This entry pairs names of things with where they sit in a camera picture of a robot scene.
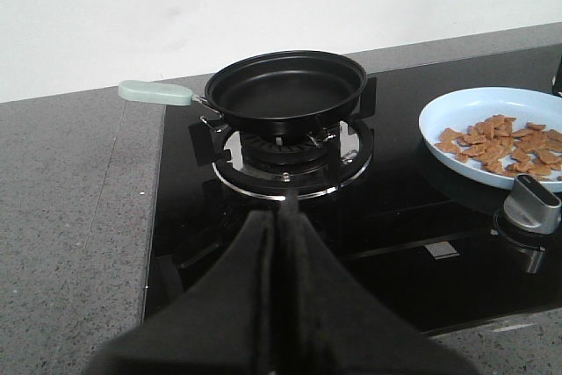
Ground left black gas burner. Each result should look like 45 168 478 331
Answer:
189 76 377 201

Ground black frying pan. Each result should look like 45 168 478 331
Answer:
118 51 368 137

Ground light blue plate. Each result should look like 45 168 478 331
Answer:
418 87 561 193

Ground left silver stove knob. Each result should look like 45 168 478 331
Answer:
494 174 561 235

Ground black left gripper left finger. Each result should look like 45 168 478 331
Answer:
85 211 275 374

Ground black glass cooktop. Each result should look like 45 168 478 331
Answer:
145 45 561 333

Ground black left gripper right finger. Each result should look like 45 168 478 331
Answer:
277 191 477 374

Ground brown meat pieces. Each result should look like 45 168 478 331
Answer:
435 114 561 181

